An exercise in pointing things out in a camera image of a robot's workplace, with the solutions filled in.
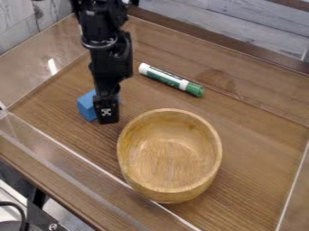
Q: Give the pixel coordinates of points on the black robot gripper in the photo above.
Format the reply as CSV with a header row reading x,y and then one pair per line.
x,y
111,67

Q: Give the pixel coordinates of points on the black metal table leg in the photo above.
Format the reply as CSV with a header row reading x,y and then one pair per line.
x,y
37,198

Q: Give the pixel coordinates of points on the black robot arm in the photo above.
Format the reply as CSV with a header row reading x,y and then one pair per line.
x,y
100,19

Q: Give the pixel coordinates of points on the blue rectangular block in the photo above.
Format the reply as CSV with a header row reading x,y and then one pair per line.
x,y
85,106

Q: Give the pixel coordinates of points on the brown wooden bowl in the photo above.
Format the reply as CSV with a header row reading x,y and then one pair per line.
x,y
168,155

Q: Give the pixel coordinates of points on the green and white marker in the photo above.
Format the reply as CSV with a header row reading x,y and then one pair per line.
x,y
170,79

